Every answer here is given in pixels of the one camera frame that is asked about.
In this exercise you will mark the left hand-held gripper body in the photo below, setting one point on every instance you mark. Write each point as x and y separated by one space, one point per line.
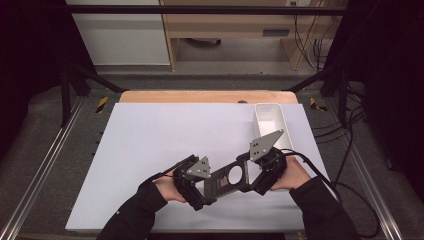
188 186

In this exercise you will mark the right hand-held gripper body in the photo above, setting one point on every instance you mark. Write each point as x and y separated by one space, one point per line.
271 166

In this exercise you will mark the white rectangular plastic box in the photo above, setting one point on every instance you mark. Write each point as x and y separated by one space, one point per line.
268 121

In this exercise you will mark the person's left hand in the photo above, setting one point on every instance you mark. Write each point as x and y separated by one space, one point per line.
168 186

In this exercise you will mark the person's right hand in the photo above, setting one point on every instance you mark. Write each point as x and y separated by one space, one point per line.
295 175

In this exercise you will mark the white table mat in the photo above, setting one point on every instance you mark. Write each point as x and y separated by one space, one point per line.
150 140

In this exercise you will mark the grey chair base leg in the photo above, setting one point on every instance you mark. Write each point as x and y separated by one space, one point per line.
203 41

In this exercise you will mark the dark label on desk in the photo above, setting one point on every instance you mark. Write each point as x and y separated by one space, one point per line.
275 32

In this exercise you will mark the wooden desk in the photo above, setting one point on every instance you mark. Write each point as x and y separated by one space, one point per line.
230 23

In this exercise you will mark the white cabinet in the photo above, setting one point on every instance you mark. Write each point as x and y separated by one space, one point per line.
123 40

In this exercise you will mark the black curtain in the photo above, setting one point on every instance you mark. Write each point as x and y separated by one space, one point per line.
30 50
390 66

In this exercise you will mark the white power outlet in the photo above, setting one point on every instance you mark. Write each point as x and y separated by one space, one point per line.
293 3

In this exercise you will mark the aluminium rail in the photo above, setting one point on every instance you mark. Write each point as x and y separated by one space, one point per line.
36 180
370 180

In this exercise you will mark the black metal frame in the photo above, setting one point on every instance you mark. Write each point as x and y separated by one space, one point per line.
200 9

